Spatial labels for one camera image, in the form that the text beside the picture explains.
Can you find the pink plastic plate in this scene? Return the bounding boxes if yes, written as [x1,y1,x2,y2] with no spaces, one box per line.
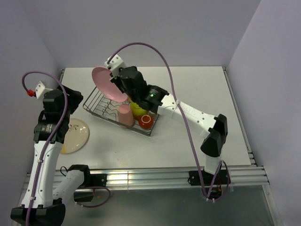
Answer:
[92,66,127,102]

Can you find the lime green bowl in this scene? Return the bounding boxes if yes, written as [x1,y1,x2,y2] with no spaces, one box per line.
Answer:
[130,102,147,118]

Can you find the pink plastic cup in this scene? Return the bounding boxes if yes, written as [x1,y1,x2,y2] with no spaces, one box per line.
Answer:
[118,104,135,127]

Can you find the cream yellow floral plate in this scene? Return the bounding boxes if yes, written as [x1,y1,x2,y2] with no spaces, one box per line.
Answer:
[60,118,90,154]

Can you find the orange brown ceramic mug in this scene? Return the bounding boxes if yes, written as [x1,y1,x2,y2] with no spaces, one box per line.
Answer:
[138,114,154,129]

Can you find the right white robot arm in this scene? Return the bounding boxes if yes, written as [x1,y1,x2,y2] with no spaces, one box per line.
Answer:
[109,66,228,184]

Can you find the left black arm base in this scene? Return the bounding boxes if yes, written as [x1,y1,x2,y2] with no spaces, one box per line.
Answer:
[68,164,107,202]

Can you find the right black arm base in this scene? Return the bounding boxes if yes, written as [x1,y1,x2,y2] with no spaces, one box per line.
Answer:
[187,169,231,202]

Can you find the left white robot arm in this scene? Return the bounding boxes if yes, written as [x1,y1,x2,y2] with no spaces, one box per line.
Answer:
[10,85,92,226]

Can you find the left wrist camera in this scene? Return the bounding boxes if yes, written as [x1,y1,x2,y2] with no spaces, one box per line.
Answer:
[26,81,53,101]

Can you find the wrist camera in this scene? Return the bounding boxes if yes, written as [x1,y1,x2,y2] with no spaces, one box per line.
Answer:
[104,55,126,77]
[26,81,53,101]

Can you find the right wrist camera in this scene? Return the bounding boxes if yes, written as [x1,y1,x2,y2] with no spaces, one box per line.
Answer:
[104,55,126,77]

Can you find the metal wire dish rack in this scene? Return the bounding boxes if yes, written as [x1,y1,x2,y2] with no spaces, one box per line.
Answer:
[83,87,159,137]

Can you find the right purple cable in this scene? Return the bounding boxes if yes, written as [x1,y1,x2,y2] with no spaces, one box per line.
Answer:
[107,42,230,201]

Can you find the aluminium front rail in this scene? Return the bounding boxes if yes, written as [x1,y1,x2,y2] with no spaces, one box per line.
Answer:
[90,165,269,191]

